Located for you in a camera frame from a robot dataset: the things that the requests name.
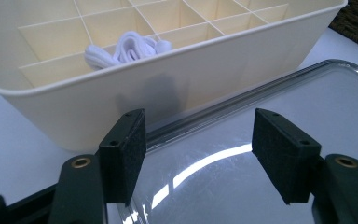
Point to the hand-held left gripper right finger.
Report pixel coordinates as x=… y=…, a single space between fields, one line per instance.
x=287 y=155

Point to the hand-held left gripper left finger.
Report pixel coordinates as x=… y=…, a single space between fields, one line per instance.
x=121 y=155

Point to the clear box lid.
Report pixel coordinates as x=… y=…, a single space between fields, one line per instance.
x=261 y=186

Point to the white sock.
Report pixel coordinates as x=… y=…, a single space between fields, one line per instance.
x=130 y=46

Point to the cream divided storage box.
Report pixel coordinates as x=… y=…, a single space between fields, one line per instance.
x=230 y=77

